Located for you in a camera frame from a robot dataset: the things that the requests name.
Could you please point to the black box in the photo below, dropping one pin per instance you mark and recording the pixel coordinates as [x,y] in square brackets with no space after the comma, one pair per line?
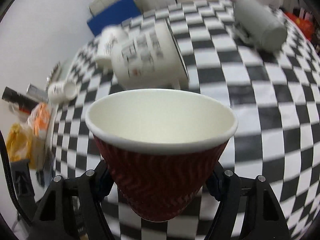
[25,104]

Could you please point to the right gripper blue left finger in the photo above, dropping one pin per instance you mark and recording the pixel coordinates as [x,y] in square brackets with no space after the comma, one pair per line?
[93,186]

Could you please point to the white printed cup far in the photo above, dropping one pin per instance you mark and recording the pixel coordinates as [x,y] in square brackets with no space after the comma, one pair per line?
[110,36]

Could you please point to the white printed cup lying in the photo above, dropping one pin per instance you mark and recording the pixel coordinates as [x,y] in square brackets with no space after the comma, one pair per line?
[61,92]

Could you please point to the orange tissue pack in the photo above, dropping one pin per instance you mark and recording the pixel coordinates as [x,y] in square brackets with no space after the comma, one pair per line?
[39,120]

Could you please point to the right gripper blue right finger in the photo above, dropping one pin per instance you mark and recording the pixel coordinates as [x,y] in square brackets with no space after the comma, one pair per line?
[225,187]

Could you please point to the checkered black white tablecloth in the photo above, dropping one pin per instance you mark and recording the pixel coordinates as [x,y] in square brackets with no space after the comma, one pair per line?
[274,96]

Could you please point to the orange red cloth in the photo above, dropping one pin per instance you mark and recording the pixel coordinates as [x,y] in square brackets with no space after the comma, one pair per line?
[305,26]

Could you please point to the red ribbed paper cup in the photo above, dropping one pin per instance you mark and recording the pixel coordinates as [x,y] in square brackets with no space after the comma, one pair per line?
[160,145]

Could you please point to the large white printed mug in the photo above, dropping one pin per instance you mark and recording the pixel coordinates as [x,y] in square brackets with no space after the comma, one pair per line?
[151,59]

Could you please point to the yellow plastic bag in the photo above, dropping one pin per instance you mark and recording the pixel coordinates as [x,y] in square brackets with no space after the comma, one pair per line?
[22,144]

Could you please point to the grey cylindrical bottle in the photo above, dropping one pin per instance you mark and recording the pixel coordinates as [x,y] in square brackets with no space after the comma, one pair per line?
[256,26]

